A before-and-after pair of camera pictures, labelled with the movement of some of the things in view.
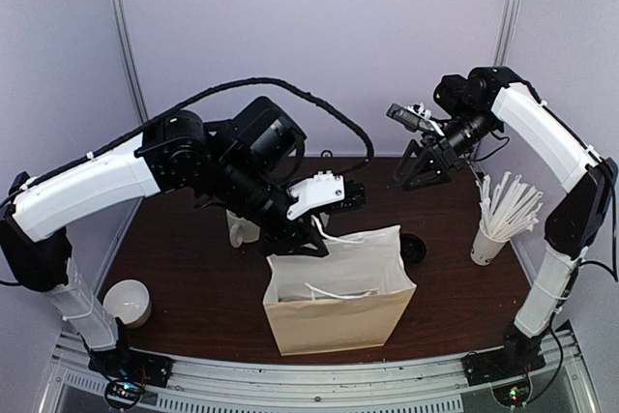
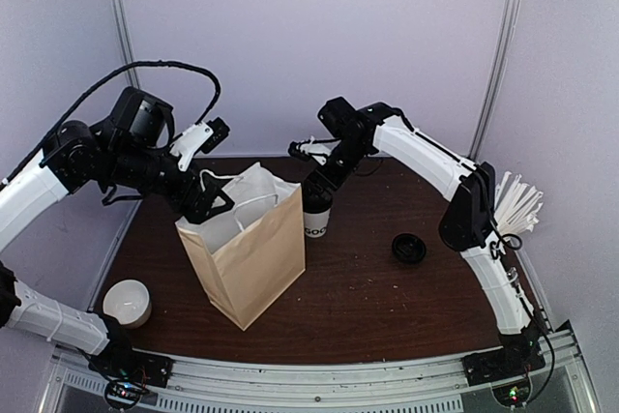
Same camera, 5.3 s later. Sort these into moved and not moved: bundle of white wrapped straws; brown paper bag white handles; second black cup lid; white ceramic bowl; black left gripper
Moved: brown paper bag white handles; black left gripper
Not moved: bundle of white wrapped straws; second black cup lid; white ceramic bowl
